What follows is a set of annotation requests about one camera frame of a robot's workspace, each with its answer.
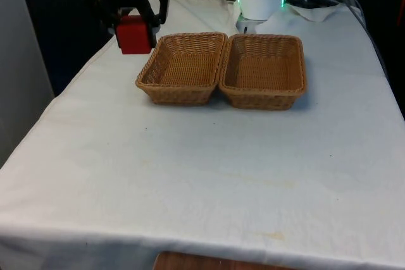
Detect red cube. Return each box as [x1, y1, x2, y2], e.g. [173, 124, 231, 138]
[115, 15, 153, 55]

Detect wicker basket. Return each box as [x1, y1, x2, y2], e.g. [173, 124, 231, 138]
[218, 33, 308, 111]
[135, 32, 228, 106]

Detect grey cable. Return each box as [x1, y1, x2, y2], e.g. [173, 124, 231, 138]
[331, 0, 370, 29]

